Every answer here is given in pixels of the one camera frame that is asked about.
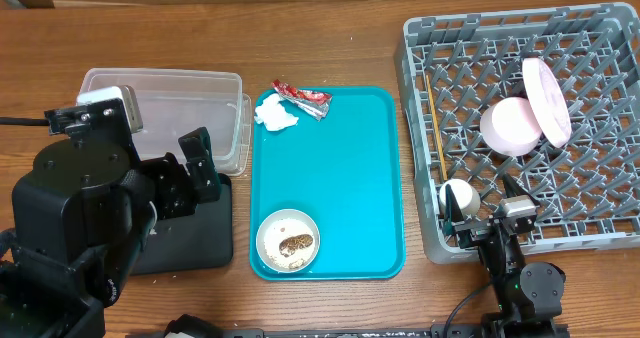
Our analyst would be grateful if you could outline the white round plate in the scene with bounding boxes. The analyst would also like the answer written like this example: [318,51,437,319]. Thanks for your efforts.
[522,58,572,148]

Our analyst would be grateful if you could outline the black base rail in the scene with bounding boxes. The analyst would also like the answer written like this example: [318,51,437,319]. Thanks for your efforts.
[129,315,492,338]

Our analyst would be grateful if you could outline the white cup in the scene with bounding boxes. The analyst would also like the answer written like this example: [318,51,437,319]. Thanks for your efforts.
[438,179,481,215]

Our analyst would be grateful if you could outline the white napkin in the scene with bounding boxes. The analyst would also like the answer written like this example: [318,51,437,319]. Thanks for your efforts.
[254,93,299,132]

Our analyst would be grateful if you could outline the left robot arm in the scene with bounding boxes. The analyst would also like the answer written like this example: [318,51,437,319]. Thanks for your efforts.
[1,128,233,337]

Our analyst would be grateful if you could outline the pink bowl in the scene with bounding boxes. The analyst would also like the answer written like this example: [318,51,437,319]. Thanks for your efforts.
[480,97,542,157]

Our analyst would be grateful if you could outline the black tray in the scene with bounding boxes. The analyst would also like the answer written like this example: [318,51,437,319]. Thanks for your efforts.
[131,173,233,275]

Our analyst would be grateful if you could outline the wooden chopstick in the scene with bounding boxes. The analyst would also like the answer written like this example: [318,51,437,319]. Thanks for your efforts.
[425,74,448,182]

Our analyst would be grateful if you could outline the red foil wrapper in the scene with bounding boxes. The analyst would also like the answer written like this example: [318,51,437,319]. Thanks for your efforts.
[271,80,332,121]

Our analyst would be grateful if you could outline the grey dishwasher rack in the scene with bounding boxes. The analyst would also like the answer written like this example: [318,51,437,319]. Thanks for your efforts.
[395,3,639,264]

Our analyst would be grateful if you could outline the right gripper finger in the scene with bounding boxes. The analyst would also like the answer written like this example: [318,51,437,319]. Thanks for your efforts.
[442,181,465,223]
[501,173,528,198]

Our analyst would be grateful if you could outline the grey bowl with food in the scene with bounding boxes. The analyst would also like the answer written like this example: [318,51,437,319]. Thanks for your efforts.
[256,209,321,274]

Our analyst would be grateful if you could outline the food leftover piece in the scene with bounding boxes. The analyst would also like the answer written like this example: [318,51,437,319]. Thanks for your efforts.
[279,234,314,257]

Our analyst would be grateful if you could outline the teal serving tray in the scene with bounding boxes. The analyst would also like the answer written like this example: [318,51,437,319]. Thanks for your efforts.
[249,86,406,281]

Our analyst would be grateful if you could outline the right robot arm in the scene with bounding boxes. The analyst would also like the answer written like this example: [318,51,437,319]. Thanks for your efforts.
[441,174,570,337]

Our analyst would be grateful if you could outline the clear plastic bin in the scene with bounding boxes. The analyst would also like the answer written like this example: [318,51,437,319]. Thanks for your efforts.
[80,68,252,176]

